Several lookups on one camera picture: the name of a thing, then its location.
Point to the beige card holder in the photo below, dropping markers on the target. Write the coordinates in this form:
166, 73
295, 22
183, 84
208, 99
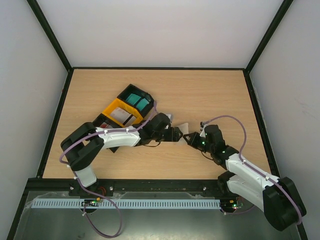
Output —
185, 130

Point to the teal card stack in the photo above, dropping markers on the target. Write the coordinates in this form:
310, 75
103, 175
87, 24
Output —
137, 101

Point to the black bin with red cards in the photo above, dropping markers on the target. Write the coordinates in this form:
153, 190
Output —
103, 121

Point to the white card stack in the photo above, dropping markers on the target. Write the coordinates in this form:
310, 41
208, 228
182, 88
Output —
122, 116

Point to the red patterned card stack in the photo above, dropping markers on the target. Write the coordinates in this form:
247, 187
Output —
105, 125

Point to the yellow card bin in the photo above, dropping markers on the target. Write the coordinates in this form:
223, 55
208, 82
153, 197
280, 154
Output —
118, 103

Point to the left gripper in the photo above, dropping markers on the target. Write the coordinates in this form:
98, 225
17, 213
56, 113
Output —
173, 136

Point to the light blue slotted cable duct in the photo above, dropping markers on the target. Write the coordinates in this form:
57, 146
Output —
60, 203

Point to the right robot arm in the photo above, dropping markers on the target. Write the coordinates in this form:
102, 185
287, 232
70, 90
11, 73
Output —
278, 198

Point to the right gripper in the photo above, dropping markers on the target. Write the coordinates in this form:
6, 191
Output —
195, 140

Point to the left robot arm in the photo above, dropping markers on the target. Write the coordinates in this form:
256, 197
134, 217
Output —
81, 147

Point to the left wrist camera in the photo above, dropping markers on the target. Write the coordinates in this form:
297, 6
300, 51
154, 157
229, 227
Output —
170, 117

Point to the black bin with teal cards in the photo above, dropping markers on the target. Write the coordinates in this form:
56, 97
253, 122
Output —
134, 89

